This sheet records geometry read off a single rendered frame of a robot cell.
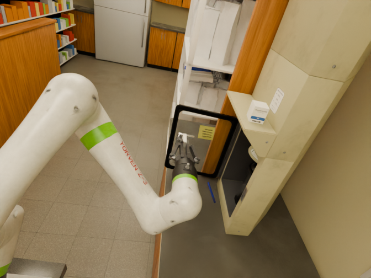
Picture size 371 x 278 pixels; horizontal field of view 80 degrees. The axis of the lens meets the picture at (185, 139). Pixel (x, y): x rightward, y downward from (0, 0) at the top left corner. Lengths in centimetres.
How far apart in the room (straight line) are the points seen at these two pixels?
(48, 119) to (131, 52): 521
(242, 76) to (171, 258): 83
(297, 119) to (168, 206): 48
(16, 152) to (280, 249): 109
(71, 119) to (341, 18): 69
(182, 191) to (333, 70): 55
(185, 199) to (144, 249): 144
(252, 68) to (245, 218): 66
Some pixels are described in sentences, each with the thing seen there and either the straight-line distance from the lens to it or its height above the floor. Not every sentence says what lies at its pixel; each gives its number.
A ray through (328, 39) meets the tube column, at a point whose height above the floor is 180.
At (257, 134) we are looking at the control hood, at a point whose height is 150.
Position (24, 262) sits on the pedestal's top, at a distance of 106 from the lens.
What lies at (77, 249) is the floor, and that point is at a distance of 213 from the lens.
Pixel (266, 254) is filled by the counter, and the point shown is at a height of 94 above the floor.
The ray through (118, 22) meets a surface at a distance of 568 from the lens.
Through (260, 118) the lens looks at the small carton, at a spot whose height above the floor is 153.
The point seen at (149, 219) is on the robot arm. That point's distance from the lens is 76.
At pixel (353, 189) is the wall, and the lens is 115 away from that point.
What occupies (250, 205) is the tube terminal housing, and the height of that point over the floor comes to 116.
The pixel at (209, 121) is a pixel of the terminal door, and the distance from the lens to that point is 107.
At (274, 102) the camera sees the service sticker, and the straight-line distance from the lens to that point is 84.
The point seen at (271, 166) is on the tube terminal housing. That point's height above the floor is 138.
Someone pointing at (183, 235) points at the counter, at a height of 94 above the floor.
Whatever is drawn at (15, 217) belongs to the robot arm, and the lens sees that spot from 80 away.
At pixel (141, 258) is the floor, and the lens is 206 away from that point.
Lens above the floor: 184
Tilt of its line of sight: 34 degrees down
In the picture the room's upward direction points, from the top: 14 degrees clockwise
